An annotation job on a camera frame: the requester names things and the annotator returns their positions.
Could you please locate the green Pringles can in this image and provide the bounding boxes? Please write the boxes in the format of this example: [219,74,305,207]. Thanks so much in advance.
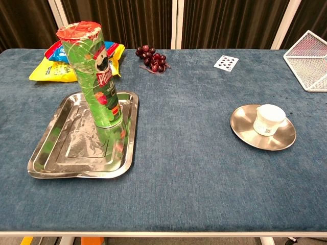
[56,21,124,128]

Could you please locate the small white jar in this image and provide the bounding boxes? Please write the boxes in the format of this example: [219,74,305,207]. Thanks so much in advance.
[252,104,286,137]

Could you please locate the blue tablecloth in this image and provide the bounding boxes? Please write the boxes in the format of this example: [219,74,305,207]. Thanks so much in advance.
[0,48,327,233]

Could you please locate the dark red grape bunch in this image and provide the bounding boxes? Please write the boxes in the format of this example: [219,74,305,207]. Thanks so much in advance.
[135,44,171,75]

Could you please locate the round stainless steel plate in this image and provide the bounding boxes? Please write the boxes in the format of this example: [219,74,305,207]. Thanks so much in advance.
[229,104,297,151]

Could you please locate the hearts playing card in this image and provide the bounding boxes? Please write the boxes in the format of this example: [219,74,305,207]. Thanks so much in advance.
[213,55,240,72]

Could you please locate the rectangular stainless steel tray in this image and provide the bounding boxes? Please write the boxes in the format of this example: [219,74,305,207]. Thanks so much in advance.
[27,91,139,179]

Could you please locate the dark brown curtain panel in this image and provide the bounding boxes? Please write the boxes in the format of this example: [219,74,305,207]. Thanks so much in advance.
[281,0,327,50]
[60,0,173,50]
[181,0,291,50]
[0,0,59,54]

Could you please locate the yellow snack bag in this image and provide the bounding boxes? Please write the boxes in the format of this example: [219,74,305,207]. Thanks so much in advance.
[28,43,126,83]

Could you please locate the blue and red snack bag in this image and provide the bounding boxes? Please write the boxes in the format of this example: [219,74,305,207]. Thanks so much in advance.
[44,40,121,64]

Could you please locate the orange box under table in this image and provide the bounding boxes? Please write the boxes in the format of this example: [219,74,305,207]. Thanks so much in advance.
[81,237,105,245]

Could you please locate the white partition post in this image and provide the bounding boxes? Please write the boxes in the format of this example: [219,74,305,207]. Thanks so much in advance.
[170,0,185,50]
[47,0,75,43]
[270,0,302,50]

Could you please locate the white table frame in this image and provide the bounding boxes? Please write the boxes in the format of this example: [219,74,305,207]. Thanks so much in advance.
[0,230,327,245]

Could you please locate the white wire mesh basket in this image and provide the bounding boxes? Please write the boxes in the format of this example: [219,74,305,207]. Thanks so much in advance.
[283,30,327,92]

